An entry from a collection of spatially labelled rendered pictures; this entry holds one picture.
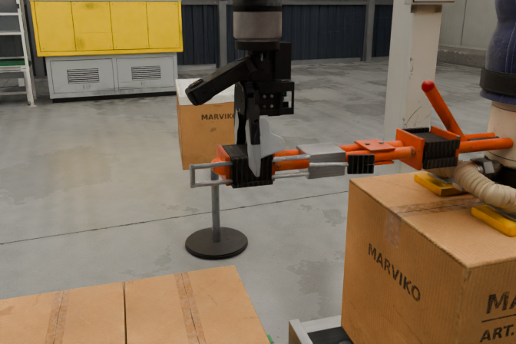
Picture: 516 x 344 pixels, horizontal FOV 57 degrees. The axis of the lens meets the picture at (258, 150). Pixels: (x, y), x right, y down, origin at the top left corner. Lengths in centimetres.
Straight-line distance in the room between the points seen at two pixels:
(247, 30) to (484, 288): 55
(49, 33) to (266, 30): 727
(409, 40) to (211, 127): 110
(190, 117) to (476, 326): 190
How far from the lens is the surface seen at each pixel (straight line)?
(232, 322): 155
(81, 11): 792
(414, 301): 97
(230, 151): 79
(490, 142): 100
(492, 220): 96
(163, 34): 804
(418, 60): 205
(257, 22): 73
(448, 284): 87
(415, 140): 90
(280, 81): 76
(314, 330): 144
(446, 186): 108
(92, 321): 163
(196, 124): 253
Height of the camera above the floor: 147
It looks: 17 degrees down
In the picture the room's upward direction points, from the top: straight up
